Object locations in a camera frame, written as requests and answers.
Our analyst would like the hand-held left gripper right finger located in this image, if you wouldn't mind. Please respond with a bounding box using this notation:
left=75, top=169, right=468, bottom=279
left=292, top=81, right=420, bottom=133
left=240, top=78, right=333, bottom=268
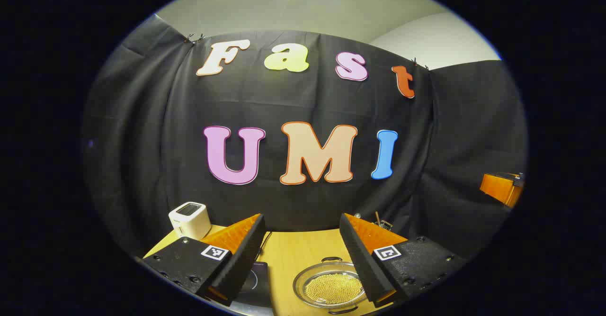
left=339, top=213, right=469, bottom=308

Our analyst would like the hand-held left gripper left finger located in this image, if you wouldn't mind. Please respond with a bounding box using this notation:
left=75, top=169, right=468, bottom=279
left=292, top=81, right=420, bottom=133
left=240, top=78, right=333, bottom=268
left=142, top=213, right=267, bottom=307

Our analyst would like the black induction cooktop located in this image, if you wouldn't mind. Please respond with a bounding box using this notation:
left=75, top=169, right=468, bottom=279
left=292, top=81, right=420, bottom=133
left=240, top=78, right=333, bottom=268
left=234, top=262, right=274, bottom=310

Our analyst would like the steel pot with black handles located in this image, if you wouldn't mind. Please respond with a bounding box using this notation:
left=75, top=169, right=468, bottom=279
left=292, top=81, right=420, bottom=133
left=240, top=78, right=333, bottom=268
left=293, top=257, right=372, bottom=315

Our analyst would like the white toaster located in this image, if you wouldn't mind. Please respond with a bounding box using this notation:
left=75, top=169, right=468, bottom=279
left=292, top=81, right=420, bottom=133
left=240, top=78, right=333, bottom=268
left=169, top=201, right=212, bottom=241

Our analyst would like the black backdrop cloth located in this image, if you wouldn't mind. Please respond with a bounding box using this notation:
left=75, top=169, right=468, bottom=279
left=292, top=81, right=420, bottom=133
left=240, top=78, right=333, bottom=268
left=80, top=15, right=528, bottom=260

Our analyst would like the black power cable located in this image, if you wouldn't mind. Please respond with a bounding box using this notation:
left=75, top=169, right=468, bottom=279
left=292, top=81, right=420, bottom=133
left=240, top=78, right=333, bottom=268
left=258, top=231, right=273, bottom=261

